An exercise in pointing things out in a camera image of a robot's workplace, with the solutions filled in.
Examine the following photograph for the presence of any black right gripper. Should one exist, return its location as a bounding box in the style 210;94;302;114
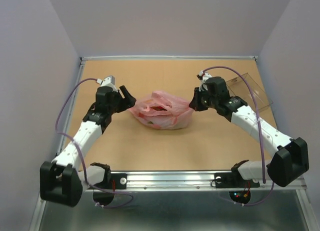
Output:
189;85;218;111

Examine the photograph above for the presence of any pink plastic bag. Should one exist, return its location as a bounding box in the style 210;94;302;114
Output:
128;90;194;130

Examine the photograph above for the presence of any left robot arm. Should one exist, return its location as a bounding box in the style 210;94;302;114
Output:
39;84;136;207

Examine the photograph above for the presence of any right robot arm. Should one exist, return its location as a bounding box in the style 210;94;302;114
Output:
189;74;309;187

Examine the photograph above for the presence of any clear plastic container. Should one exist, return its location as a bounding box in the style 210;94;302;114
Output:
226;73;273;112

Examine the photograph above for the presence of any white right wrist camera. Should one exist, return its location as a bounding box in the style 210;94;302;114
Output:
197;70;213;90

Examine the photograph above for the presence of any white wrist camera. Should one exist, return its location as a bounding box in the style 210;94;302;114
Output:
197;70;213;90
96;75;118;92

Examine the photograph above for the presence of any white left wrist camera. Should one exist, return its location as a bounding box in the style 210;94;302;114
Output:
96;75;118;92

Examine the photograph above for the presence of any aluminium front rail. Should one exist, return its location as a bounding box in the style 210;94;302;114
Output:
82;169;307;192

